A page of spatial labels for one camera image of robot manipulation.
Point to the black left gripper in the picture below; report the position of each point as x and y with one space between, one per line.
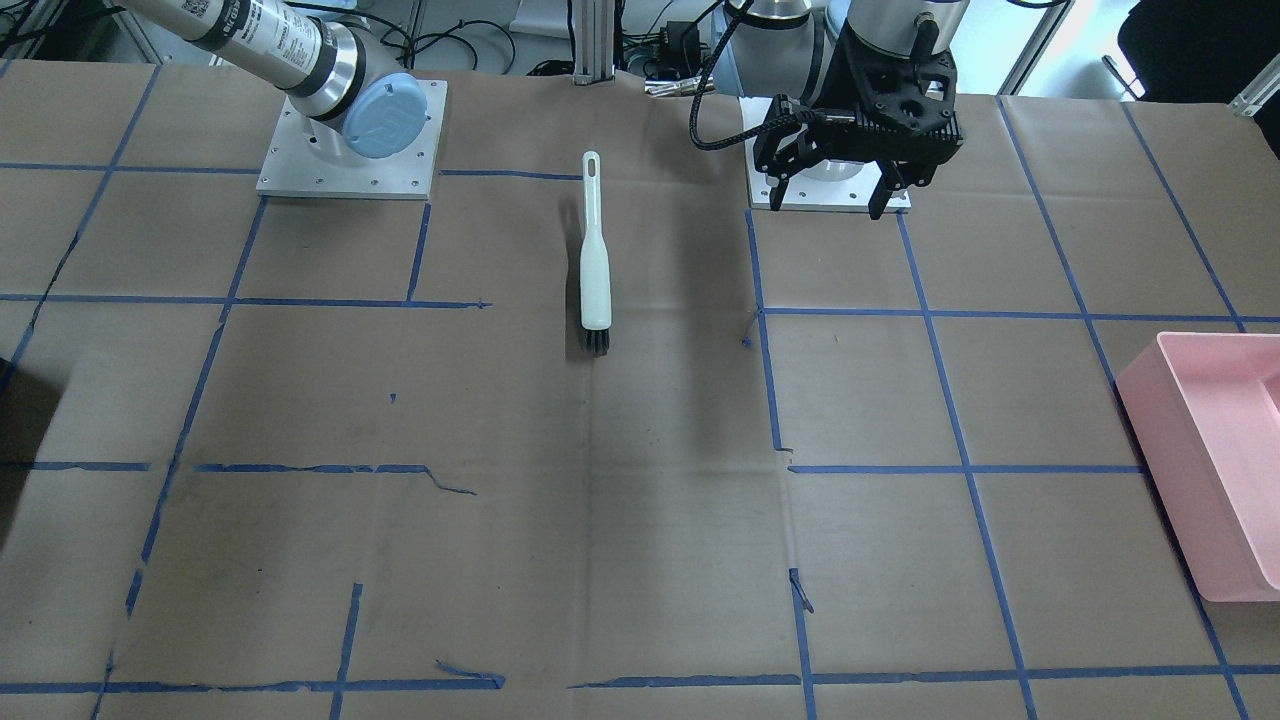
838 72

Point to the white hand brush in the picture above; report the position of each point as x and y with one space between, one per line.
595 294

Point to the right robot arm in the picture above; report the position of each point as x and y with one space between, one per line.
333 71

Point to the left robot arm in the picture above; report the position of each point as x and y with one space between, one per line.
877 21

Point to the pink plastic bin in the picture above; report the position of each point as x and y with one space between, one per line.
1203 407

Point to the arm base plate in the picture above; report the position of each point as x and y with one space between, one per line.
307 160
843 186

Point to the aluminium frame post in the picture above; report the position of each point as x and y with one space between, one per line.
593 34

